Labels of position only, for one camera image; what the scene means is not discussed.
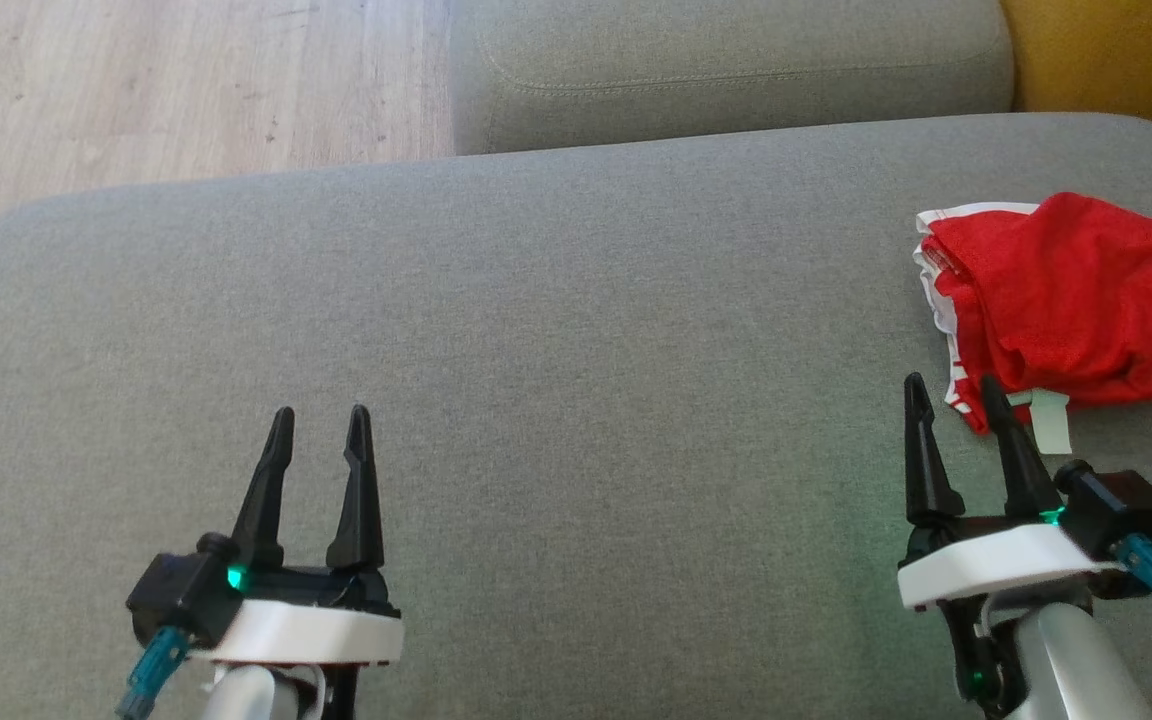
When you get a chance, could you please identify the red basketball jersey white sleeves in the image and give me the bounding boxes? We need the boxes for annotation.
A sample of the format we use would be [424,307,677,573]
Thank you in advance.
[913,202,1077,455]

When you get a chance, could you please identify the left camera cable teal plug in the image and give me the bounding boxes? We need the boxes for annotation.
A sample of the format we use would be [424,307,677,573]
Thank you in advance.
[114,624,194,720]

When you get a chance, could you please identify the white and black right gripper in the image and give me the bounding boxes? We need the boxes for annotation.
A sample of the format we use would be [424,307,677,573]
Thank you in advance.
[897,373,1129,701]

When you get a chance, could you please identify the red shorts with white stripe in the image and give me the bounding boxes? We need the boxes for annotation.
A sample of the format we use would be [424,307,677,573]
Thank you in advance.
[921,192,1152,407]

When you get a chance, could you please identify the grey sofa seat cushion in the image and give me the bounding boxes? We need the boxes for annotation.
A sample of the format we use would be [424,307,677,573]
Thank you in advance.
[447,0,1016,157]

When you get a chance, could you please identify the large grey sofa seat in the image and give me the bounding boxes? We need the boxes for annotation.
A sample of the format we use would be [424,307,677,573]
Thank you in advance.
[0,112,1152,720]

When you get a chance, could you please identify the large yellow sofa backrest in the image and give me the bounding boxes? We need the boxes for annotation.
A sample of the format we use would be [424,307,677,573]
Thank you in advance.
[998,0,1152,157]

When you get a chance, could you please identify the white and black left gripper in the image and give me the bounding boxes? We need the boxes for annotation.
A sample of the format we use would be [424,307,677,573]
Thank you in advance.
[190,404,405,667]

